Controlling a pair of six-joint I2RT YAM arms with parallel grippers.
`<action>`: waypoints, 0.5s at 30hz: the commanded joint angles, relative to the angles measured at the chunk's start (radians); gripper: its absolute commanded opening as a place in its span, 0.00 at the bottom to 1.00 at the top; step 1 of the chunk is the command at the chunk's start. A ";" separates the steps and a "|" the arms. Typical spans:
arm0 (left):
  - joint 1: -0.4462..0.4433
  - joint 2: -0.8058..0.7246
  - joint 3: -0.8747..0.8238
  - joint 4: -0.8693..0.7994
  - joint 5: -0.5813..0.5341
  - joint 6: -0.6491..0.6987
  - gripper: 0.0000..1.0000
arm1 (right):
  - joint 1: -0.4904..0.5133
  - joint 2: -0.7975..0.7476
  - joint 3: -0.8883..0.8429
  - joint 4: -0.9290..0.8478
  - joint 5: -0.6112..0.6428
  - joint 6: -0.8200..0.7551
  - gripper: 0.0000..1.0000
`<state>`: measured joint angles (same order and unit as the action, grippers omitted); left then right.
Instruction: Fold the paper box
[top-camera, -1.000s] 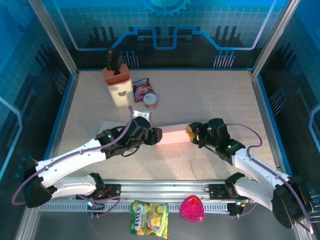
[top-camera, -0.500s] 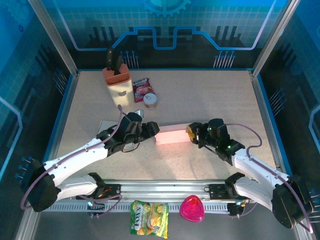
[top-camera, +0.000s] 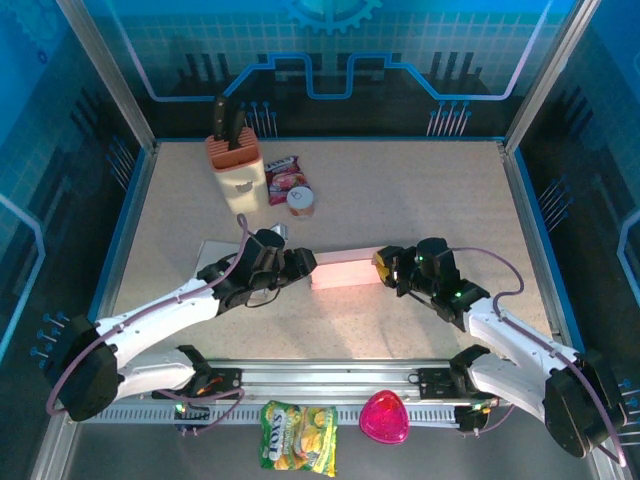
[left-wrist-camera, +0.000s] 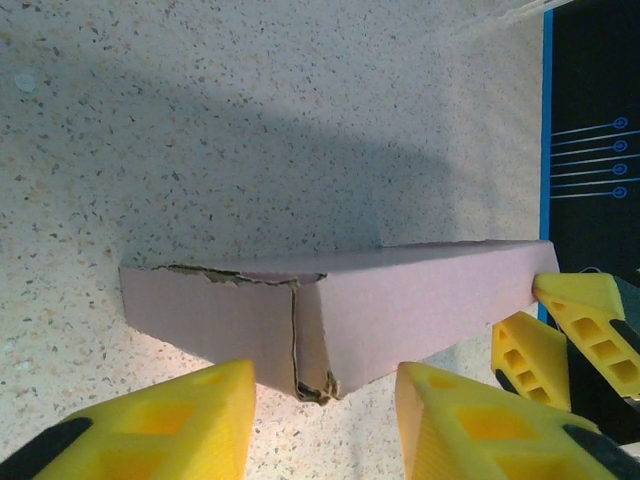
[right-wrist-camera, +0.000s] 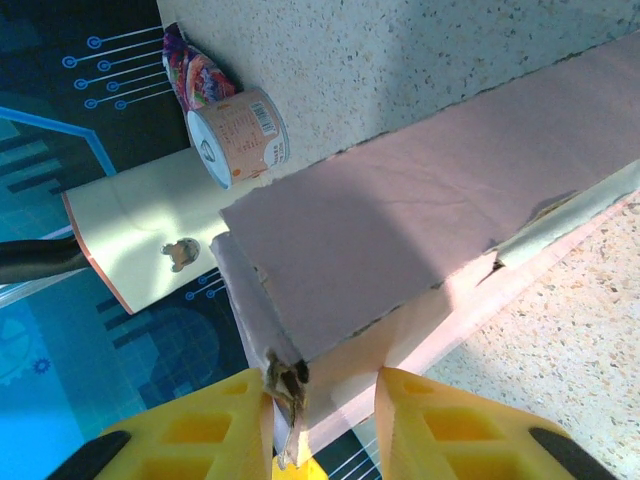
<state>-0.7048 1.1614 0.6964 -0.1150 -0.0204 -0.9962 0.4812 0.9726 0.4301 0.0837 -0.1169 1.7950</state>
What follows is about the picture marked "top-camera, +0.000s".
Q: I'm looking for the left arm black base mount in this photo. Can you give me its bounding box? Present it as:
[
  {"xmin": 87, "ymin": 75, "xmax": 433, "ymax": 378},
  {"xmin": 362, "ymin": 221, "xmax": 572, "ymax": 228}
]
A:
[{"xmin": 151, "ymin": 367, "xmax": 245, "ymax": 401}]

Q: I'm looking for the aluminium slotted rail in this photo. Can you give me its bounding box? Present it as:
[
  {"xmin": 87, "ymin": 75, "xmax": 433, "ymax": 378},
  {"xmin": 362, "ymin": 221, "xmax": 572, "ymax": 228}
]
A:
[{"xmin": 77, "ymin": 405, "xmax": 481, "ymax": 427}]

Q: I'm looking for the short black-handled knife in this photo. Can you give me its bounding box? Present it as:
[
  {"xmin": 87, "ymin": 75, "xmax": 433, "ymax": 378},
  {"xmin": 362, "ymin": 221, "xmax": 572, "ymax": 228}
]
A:
[{"xmin": 227, "ymin": 109, "xmax": 247, "ymax": 151}]

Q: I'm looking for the white paper box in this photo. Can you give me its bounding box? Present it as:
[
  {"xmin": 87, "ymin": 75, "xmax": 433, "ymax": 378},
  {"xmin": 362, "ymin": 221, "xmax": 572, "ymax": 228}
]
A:
[{"xmin": 193, "ymin": 239, "xmax": 251, "ymax": 281}]

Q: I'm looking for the aluminium frame post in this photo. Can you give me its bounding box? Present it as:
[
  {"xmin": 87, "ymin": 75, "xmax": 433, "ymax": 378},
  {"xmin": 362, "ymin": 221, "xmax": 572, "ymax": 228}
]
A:
[
  {"xmin": 502, "ymin": 0, "xmax": 601, "ymax": 154},
  {"xmin": 54, "ymin": 0, "xmax": 159, "ymax": 154}
]

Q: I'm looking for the red candy bag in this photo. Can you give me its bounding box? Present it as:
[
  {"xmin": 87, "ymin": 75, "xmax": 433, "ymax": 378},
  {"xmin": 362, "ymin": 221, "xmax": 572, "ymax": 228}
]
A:
[{"xmin": 264, "ymin": 155, "xmax": 312, "ymax": 207}]

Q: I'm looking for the pink paper box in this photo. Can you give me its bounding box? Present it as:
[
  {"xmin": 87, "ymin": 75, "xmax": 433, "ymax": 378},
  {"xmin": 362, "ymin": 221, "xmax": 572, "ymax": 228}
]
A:
[{"xmin": 309, "ymin": 247, "xmax": 386, "ymax": 291}]

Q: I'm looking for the aluminium base beam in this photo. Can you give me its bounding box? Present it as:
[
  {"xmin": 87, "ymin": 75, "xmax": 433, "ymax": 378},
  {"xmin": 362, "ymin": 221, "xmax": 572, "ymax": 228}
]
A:
[{"xmin": 62, "ymin": 357, "xmax": 599, "ymax": 401}]

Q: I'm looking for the small tin can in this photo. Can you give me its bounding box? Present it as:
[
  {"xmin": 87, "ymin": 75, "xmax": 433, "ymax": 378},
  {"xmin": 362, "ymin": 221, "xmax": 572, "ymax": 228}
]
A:
[{"xmin": 285, "ymin": 187, "xmax": 316, "ymax": 220}]

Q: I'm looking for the green yellow candy bag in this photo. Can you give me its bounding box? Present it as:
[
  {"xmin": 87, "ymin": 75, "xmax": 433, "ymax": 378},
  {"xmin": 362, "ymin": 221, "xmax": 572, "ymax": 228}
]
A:
[{"xmin": 258, "ymin": 399, "xmax": 339, "ymax": 477}]

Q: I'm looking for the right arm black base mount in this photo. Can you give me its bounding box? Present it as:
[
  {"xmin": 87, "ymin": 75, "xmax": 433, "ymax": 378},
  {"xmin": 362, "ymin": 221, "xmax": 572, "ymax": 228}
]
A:
[{"xmin": 417, "ymin": 367, "xmax": 509, "ymax": 401}]

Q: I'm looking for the beige knife block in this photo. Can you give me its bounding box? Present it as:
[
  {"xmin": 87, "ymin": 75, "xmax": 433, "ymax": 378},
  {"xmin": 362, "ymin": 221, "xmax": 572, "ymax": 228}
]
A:
[{"xmin": 204, "ymin": 126, "xmax": 266, "ymax": 216}]

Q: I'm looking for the long black-handled knife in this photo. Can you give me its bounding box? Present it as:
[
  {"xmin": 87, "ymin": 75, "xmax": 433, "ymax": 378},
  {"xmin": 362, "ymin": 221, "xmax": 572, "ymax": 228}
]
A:
[{"xmin": 211, "ymin": 94, "xmax": 227, "ymax": 142}]

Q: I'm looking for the pink translucent plastic box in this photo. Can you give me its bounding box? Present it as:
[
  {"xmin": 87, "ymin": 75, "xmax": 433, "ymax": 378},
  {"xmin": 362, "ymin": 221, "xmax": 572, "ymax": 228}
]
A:
[{"xmin": 358, "ymin": 389, "xmax": 410, "ymax": 445}]

